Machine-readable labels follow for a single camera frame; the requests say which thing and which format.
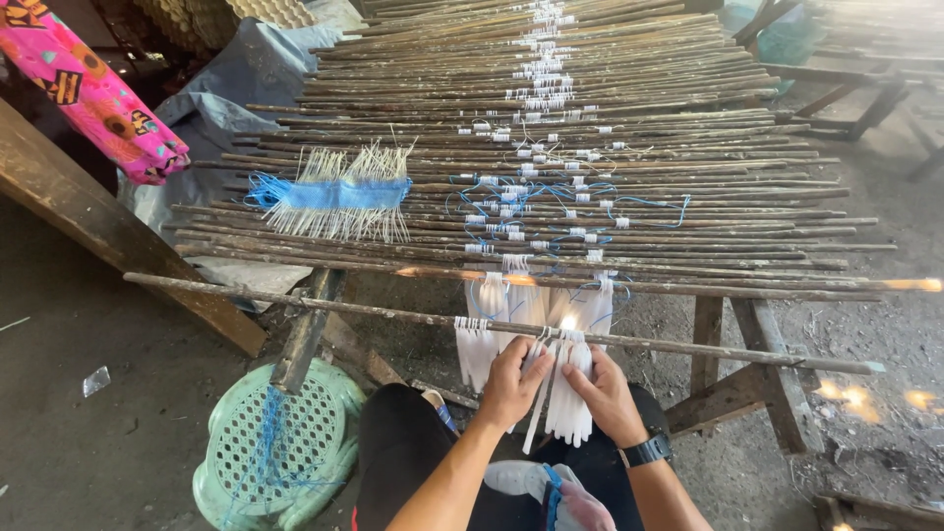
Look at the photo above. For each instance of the person's left hand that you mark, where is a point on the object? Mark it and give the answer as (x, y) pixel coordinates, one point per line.
(509, 387)

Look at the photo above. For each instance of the person's right hand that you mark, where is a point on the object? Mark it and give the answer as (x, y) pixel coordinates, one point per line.
(608, 402)

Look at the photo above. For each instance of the small bunch of white candles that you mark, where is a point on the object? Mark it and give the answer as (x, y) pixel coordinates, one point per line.
(476, 354)

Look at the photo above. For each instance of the black wrist watch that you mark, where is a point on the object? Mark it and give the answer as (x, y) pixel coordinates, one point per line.
(647, 448)

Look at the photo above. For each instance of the row of hanging white candles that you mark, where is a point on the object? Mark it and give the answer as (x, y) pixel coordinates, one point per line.
(525, 304)

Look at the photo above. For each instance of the white cloth bag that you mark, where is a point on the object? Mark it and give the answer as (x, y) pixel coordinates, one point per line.
(516, 479)

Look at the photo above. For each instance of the person's black trousers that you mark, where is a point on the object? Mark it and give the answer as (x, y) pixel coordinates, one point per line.
(402, 450)

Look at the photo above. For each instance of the wooden trestle rack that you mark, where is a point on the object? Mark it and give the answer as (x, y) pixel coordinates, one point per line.
(767, 383)

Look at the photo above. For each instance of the long thin wooden stick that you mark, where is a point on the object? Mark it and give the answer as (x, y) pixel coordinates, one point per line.
(332, 304)

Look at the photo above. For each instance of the green plastic stool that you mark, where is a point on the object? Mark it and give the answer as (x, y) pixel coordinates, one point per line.
(273, 450)

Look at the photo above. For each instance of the pile of wooden sticks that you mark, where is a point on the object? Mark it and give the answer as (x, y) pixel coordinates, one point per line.
(560, 133)

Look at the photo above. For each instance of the frayed blue woven sack strip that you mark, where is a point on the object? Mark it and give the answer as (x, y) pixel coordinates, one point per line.
(335, 193)

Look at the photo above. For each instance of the grey tarpaulin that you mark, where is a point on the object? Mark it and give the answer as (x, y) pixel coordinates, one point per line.
(236, 88)

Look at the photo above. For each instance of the teal plastic bag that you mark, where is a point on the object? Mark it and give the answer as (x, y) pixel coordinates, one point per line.
(785, 37)

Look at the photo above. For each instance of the clear plastic scrap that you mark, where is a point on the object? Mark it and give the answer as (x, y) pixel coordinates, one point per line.
(96, 381)

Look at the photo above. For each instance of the background wooden rack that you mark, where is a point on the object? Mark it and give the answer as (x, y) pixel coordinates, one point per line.
(870, 81)

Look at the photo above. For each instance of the thick wooden beam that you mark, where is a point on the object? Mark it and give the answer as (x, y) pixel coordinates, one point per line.
(110, 221)

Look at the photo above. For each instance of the stack of egg trays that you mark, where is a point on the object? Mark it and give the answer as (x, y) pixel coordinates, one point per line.
(214, 18)

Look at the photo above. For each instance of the pink patterned cloth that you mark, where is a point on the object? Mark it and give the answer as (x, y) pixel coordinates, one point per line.
(88, 88)

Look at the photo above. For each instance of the dark wooden frame piece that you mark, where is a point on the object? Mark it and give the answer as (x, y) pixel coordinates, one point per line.
(877, 512)

